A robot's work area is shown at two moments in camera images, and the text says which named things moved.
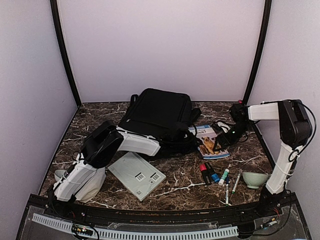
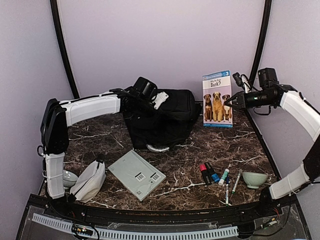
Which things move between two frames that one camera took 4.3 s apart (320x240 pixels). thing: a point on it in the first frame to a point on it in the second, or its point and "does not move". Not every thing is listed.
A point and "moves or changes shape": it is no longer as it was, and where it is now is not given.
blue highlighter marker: (215, 176) does not move
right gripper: (222, 142) to (242, 101)
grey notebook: (139, 176) does not move
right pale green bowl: (253, 180) does not move
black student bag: (167, 115) moves or changes shape
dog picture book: (206, 138) to (216, 89)
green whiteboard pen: (233, 190) does not move
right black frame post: (260, 49) does not move
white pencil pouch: (90, 189) does not move
